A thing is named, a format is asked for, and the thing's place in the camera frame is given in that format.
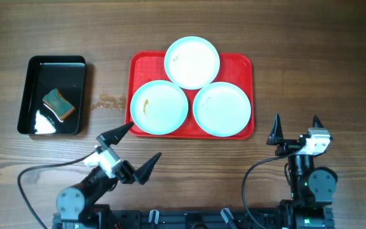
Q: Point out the black rectangular water tray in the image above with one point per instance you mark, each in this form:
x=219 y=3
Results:
x=46 y=73

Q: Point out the green and orange sponge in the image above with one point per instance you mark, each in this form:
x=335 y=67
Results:
x=57 y=103

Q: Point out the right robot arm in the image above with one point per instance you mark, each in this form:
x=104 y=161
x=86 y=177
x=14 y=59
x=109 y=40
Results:
x=312 y=188

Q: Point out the light blue plate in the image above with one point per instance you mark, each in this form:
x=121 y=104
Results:
x=159 y=107
x=222 y=109
x=192 y=62

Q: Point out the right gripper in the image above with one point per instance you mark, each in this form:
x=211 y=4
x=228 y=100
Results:
x=276 y=138

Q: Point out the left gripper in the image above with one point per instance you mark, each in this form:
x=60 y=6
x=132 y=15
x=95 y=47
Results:
x=127 y=174

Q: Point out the red plastic tray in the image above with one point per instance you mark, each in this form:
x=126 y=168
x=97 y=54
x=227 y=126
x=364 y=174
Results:
x=146 y=66

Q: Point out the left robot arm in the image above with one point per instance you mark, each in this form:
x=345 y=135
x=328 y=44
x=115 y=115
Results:
x=77 y=205

